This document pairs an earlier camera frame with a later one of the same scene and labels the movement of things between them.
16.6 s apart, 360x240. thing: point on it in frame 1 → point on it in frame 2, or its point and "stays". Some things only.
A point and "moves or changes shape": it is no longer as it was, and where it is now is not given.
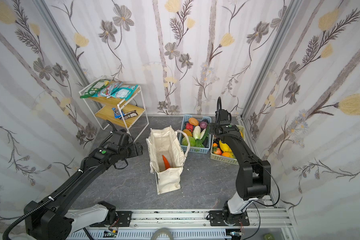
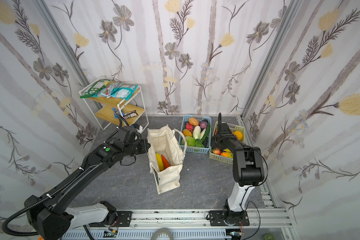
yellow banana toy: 224,147 moves or changes shape
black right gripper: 221,113 → 219,132
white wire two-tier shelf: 131,113 stays
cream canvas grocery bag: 174,144 stays
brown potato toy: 193,121 stays
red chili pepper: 166,162 stays
